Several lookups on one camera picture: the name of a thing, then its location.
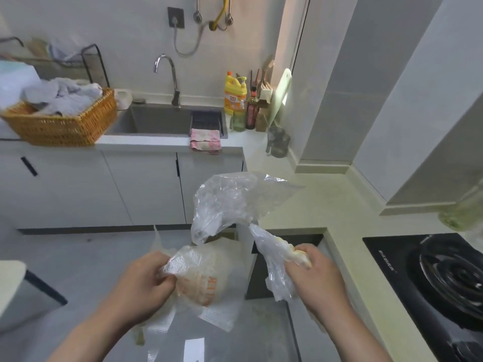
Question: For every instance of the green liquid bottle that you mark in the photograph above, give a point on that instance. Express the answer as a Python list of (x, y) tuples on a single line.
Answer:
[(238, 122)]

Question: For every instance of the beige utensil holder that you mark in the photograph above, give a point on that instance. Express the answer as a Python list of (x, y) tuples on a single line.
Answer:
[(266, 92)]

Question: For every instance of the clear bottle yellowish oil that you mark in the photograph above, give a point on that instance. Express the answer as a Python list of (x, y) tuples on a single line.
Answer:
[(460, 216)]

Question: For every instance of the black round stove burner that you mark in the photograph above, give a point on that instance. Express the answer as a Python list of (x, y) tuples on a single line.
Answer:
[(445, 275)]

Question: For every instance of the grey white cloth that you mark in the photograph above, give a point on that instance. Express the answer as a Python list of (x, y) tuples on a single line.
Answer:
[(64, 94)]

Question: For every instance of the white countertop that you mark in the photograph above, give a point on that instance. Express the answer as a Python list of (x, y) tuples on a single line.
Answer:
[(283, 177)]

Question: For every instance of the small brown cardboard box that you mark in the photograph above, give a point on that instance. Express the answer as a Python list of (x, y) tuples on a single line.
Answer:
[(262, 120)]

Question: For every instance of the white tissue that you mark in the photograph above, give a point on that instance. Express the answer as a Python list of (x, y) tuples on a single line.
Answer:
[(139, 337), (302, 258)]

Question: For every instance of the orange woven basket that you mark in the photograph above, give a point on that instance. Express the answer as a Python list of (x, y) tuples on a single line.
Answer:
[(56, 128)]

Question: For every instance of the steel sink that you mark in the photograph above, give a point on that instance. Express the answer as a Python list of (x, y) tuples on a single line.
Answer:
[(158, 120)]

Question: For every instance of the dark sink drain basket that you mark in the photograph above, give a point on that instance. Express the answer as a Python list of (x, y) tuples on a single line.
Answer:
[(207, 120)]

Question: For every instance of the dark sauce bottle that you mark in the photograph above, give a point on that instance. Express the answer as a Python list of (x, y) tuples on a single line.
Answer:
[(251, 113)]

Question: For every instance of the pink dish cloth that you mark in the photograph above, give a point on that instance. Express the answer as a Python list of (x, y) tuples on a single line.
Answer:
[(203, 141)]

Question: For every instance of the black glass gas stove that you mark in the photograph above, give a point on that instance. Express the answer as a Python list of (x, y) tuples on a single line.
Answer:
[(392, 267)]

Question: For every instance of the yellow detergent bottle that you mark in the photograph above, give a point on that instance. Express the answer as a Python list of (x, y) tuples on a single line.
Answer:
[(234, 97)]

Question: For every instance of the cream chair black legs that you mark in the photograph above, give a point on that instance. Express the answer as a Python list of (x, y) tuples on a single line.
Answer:
[(11, 282)]

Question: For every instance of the white microwave oven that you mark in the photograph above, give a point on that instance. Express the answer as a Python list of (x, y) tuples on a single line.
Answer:
[(15, 82)]

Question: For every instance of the clear plastic bag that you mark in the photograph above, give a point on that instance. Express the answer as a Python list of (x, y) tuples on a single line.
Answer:
[(234, 199)]

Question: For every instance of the pale green cutting board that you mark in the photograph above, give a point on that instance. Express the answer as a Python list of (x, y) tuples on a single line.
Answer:
[(281, 94)]

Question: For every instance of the dark tinted drinking glass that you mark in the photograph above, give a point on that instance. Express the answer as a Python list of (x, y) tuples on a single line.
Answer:
[(281, 148)]

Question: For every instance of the person's right hand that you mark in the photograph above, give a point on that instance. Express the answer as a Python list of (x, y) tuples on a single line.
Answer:
[(320, 286)]

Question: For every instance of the small grey sink plug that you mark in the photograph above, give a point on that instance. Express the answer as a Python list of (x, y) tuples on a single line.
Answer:
[(138, 101)]

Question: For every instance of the chrome faucet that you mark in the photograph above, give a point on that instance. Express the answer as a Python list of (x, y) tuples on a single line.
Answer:
[(175, 97)]

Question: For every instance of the person's left hand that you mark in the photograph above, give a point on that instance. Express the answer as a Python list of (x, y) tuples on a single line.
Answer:
[(139, 290)]

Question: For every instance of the dark wall socket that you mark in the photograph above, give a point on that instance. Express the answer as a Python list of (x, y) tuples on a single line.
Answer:
[(176, 13)]

